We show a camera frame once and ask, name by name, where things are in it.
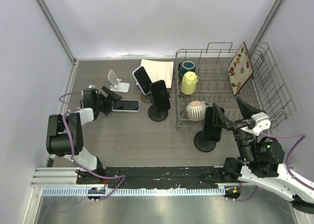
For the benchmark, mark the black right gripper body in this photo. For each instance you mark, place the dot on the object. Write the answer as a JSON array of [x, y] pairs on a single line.
[[238, 125]]

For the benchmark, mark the grey wire dish rack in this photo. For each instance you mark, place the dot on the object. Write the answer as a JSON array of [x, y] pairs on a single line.
[[225, 72]]

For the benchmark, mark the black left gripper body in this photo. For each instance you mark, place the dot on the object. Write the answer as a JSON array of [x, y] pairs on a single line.
[[100, 101]]

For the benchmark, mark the aluminium corner frame post right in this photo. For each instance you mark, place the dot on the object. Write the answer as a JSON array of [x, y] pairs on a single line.
[[267, 22]]

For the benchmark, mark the striped white grey mug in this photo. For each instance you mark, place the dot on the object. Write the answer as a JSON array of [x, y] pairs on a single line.
[[195, 110]]

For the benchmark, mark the aluminium corner frame post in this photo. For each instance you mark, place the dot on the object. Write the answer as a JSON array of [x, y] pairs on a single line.
[[267, 22], [48, 16]]

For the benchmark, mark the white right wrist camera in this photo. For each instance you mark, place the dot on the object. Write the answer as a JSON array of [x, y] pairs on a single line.
[[262, 123]]

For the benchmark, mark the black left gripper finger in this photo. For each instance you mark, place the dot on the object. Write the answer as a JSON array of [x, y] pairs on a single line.
[[105, 108], [110, 94]]

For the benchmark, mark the wooden base phone stand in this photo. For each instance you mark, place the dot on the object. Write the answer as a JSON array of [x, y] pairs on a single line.
[[146, 98]]

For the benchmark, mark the cream square plate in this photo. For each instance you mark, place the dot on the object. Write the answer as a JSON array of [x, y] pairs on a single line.
[[159, 70]]

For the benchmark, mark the white slotted cable duct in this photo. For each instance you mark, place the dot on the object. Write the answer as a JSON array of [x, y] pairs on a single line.
[[93, 192]]

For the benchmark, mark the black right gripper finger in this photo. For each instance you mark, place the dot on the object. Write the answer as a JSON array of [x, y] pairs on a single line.
[[247, 110], [220, 119]]

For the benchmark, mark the silver folding phone stand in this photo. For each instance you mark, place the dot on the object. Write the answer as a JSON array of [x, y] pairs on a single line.
[[116, 84]]

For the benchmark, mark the dark green mug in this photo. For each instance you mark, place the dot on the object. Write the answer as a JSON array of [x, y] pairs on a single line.
[[187, 66]]

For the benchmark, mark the black phone stand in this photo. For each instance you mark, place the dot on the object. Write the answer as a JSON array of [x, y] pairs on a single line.
[[158, 114], [202, 145]]

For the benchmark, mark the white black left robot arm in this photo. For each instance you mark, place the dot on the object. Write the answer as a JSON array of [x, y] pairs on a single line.
[[64, 132]]

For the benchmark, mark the floral square plate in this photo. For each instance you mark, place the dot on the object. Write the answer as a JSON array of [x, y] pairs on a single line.
[[240, 69]]

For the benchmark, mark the aluminium corner frame post left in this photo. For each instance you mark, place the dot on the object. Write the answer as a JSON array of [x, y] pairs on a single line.
[[48, 16]]

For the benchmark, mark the lilac case phone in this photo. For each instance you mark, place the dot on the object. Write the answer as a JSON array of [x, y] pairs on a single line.
[[142, 79], [126, 106]]

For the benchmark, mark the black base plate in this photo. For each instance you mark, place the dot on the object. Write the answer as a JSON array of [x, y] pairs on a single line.
[[194, 177]]

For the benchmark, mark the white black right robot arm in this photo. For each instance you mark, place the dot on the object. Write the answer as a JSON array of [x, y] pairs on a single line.
[[262, 160]]

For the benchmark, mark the yellow faceted mug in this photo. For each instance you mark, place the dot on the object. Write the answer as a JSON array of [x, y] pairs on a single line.
[[189, 83]]

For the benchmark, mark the black phone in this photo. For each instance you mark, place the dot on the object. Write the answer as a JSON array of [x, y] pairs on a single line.
[[160, 95], [210, 132]]

